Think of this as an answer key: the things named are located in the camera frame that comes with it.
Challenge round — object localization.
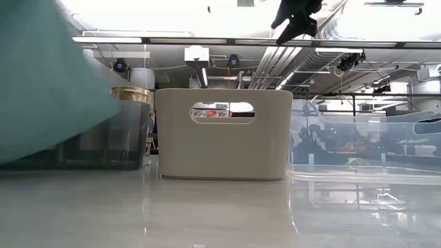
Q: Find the teal cloth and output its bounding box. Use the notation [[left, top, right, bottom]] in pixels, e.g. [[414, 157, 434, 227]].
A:
[[0, 0, 122, 166]]

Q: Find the white cylinder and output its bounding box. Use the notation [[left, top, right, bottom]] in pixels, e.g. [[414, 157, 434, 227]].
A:
[[130, 68, 156, 91]]

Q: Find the clear plastic bin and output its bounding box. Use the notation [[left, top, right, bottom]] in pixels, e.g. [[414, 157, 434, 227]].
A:
[[287, 99, 441, 187]]

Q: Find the round black blue device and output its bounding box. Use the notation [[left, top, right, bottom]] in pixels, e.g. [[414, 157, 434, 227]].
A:
[[113, 58, 129, 74], [227, 54, 241, 70]]

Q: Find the gold-lid spice jar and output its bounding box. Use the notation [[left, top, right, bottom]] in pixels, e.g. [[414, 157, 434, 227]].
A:
[[110, 85, 152, 160]]

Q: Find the white box on pole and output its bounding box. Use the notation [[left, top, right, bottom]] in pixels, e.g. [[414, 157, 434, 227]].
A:
[[184, 45, 210, 89]]

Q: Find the opaque plastic bin with handles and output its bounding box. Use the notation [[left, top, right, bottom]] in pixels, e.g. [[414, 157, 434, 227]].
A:
[[154, 88, 294, 182]]

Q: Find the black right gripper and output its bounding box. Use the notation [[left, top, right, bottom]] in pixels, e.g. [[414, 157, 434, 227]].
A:
[[270, 0, 325, 46]]

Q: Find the black metal rail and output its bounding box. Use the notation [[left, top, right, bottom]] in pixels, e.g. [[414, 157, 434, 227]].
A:
[[292, 90, 441, 117]]

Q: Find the black hanging device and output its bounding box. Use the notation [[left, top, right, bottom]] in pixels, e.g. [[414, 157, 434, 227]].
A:
[[336, 51, 366, 72]]

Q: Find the overhead beam with light strips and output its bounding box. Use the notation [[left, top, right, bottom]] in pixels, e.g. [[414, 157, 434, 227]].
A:
[[71, 30, 441, 50]]

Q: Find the colourful printed box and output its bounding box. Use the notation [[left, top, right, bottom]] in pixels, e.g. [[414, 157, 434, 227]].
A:
[[191, 108, 229, 118]]

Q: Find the dark translucent plastic bin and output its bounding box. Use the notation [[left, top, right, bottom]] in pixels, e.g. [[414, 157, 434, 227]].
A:
[[0, 99, 154, 171]]

